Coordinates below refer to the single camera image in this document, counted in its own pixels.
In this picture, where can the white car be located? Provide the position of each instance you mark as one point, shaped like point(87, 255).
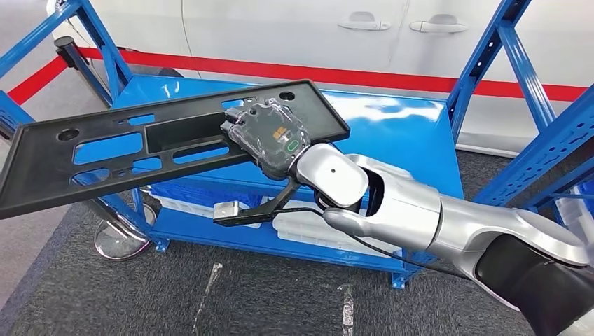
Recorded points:
point(278, 28)

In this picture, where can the blue metal shelf rack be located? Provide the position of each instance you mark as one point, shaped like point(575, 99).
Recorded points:
point(394, 139)

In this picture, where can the blue plastic crate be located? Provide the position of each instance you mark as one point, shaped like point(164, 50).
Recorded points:
point(185, 188)

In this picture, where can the clear floor tape strip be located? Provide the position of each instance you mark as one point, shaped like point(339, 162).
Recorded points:
point(348, 310)
point(211, 278)

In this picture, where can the black plastic frame part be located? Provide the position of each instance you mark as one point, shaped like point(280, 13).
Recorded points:
point(42, 176)

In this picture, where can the chrome stanchion post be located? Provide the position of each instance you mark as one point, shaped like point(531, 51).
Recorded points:
point(76, 60)
point(120, 241)

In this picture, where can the white storage bin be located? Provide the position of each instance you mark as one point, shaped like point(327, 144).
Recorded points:
point(575, 218)

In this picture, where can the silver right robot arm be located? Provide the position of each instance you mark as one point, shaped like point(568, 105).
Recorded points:
point(464, 222)

